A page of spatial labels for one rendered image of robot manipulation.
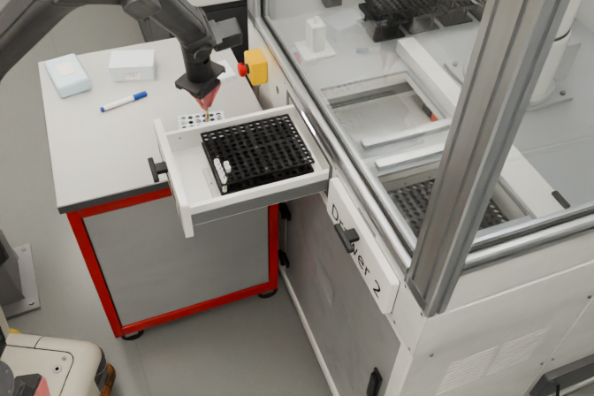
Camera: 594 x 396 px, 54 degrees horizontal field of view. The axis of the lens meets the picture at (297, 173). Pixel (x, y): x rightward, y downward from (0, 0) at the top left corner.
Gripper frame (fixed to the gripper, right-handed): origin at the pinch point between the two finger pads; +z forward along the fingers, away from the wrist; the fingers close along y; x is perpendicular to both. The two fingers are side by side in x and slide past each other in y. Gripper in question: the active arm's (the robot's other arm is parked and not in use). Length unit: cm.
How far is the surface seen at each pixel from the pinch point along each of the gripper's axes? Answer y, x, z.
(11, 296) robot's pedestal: -46, 66, 88
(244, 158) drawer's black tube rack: -3.7, -13.2, 6.9
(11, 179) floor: -10, 118, 96
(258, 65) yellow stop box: 26.1, 5.3, 9.0
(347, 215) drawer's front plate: -5.0, -41.4, 5.8
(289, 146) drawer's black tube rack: 5.7, -19.2, 7.8
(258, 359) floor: -14, -17, 96
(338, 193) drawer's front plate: -1.9, -37.1, 4.7
